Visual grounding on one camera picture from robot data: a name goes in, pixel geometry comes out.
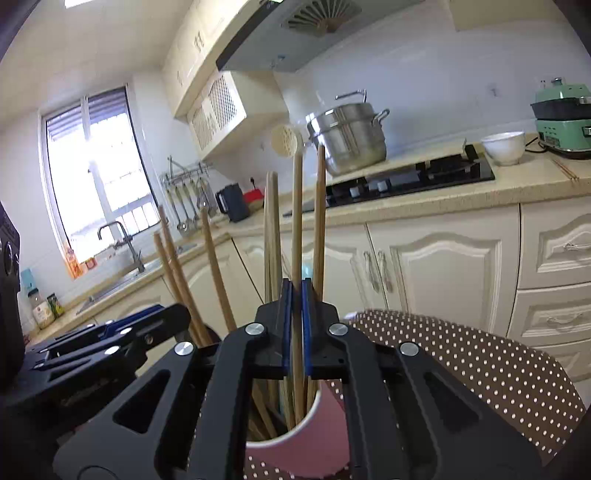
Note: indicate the folding fan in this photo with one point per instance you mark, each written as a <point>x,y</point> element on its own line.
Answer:
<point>318,16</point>

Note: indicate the small lattice wall cabinet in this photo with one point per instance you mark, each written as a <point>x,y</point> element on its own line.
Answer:
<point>221,110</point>

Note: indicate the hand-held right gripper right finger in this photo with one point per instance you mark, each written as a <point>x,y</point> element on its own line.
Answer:
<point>307,323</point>

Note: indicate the single wooden chopstick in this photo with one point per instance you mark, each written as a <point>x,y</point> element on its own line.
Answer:
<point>298,221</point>

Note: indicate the clear labelled jar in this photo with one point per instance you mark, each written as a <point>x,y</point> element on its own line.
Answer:
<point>41,311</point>

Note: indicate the green electric cooker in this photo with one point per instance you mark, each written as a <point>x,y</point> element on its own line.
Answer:
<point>563,120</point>

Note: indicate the metal sink faucet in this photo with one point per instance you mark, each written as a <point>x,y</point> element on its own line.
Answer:
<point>134,254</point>

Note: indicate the bundle of wooden chopsticks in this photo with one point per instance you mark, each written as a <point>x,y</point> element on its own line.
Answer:
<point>272,230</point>

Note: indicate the beige kitchen countertop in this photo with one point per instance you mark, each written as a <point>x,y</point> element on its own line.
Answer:
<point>508,184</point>

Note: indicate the green label bottle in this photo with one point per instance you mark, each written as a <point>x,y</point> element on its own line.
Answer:
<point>55,305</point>

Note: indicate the small red box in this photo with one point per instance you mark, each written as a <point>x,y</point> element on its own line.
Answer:
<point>90,263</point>

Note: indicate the brown polka dot tablecloth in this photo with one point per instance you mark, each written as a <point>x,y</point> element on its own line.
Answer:
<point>461,360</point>

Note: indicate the stainless steel steamer pot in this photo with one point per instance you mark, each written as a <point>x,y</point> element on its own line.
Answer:
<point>355,138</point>

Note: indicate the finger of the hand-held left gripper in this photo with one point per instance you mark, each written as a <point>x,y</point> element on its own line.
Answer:
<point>166,321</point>
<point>134,321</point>

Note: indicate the grey range hood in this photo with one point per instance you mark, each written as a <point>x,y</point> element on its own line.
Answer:
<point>258,41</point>

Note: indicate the black glass cooktop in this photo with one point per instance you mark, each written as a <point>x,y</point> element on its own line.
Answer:
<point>438,173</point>

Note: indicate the black electric kettle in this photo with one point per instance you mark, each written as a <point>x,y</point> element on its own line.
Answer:
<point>233,203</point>

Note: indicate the row of hanging kitchen utensils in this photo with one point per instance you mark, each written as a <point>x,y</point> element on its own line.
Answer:
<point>184,207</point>

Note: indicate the orange packet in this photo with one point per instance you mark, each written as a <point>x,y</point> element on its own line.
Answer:
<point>74,263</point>

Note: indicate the pink utensil holder cup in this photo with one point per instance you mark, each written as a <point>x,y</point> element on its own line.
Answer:
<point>318,447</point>

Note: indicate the cream upper wall cabinets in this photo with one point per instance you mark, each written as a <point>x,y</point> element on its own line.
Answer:
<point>194,50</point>

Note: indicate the cream base cabinets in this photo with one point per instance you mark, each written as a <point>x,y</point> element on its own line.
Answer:
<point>438,267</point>

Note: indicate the red container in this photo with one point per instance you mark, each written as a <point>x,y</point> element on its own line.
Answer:
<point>254,198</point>

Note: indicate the metal wall rack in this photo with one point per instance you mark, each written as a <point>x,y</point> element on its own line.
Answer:
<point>184,173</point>

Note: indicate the cream round perforated strainer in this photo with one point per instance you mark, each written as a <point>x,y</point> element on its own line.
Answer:
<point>284,138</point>

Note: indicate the white bowl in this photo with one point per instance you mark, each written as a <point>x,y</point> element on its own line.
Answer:
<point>503,147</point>

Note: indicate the kitchen window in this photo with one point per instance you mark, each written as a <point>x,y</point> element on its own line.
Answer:
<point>92,184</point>

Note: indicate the thin wooden stick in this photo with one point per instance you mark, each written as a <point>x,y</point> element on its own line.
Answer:
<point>565,170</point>

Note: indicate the stainless steel sink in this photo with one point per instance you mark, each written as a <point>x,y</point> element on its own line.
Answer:
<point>120,284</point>

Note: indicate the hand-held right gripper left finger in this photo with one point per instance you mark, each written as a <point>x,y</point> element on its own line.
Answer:
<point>287,323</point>

